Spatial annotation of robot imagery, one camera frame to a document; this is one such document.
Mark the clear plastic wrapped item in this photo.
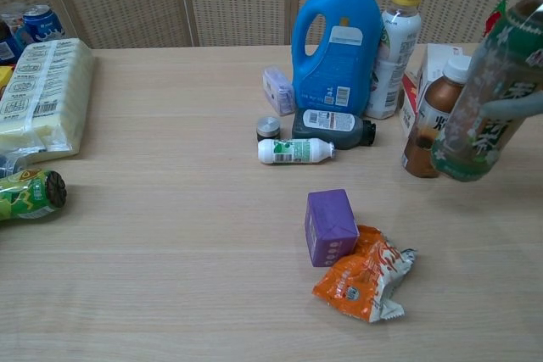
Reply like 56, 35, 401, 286
0, 148, 29, 179

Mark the dark grey bottle black cap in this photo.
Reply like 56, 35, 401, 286
291, 108, 378, 152

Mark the blue soda can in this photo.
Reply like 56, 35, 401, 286
22, 4, 66, 46

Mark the green label tea bottle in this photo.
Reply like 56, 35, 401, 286
429, 0, 543, 183

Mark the yellow packet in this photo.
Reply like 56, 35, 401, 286
0, 64, 14, 98

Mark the orange snack packet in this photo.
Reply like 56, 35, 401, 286
311, 224, 419, 325

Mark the purple box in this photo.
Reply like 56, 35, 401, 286
304, 188, 361, 269

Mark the blue detergent jug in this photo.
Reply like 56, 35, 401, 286
291, 0, 383, 120

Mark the green lying can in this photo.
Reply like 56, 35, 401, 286
0, 168, 69, 223

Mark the small white yogurt bottle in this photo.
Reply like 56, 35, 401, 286
256, 137, 337, 166

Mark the small jar silver lid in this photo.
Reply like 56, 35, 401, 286
255, 115, 283, 143

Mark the pack of yellow sponges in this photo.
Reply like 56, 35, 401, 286
0, 37, 96, 165

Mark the brown tea bottle white cap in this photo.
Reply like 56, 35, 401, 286
400, 53, 473, 180

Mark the white and red carton box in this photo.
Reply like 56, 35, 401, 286
397, 43, 467, 139

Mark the lavender small pack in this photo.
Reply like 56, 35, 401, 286
261, 65, 295, 118

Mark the white bottle yellow cap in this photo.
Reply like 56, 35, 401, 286
365, 0, 424, 121

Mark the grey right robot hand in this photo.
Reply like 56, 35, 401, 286
478, 88, 543, 120

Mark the colourful feather shuttlecock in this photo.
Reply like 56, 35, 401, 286
482, 0, 509, 37

